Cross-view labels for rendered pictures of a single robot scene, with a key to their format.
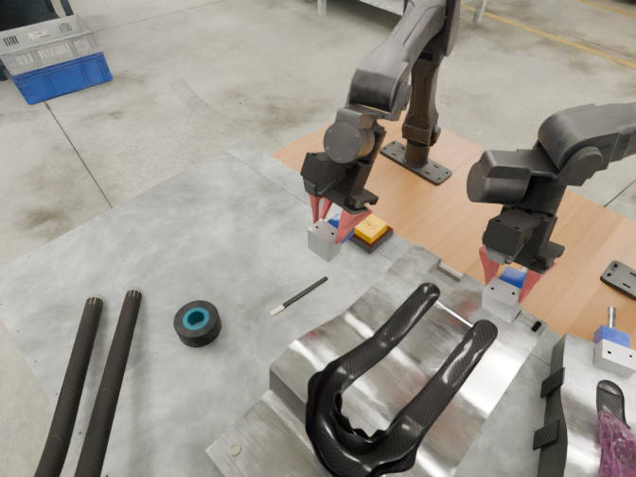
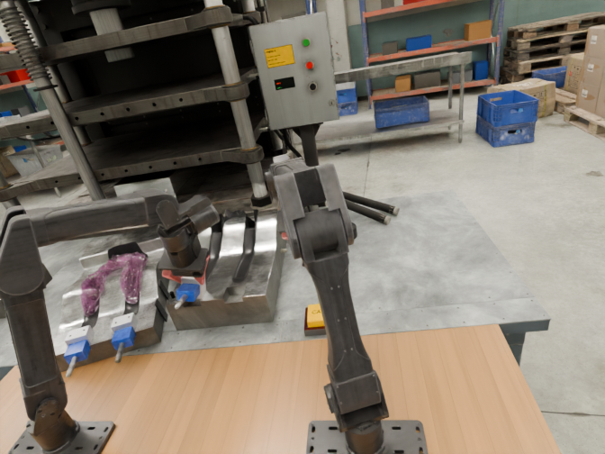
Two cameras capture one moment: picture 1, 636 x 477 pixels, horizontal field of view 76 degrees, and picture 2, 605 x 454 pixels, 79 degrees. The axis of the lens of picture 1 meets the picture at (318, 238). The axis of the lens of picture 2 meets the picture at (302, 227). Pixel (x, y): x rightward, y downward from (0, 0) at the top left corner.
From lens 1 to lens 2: 1.28 m
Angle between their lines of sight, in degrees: 98
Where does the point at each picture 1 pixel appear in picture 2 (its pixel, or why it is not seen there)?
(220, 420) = not seen: hidden behind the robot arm
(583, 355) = (143, 321)
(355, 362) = (251, 233)
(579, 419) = (149, 286)
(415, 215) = (303, 368)
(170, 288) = (381, 233)
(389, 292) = (260, 267)
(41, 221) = not seen: outside the picture
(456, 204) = (274, 413)
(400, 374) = (231, 246)
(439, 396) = (213, 255)
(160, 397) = not seen: hidden behind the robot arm
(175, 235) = (424, 243)
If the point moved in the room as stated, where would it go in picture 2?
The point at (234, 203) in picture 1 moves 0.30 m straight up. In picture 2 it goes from (433, 275) to (432, 169)
